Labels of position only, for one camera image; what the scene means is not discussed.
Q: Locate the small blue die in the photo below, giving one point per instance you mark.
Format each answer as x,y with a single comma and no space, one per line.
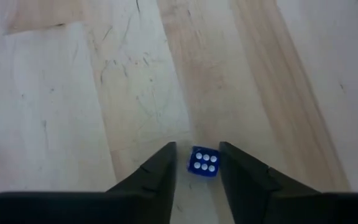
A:
204,161

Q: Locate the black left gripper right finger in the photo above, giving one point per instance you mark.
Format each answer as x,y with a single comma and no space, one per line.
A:
259,193

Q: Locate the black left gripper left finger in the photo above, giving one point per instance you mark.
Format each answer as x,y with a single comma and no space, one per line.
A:
148,193

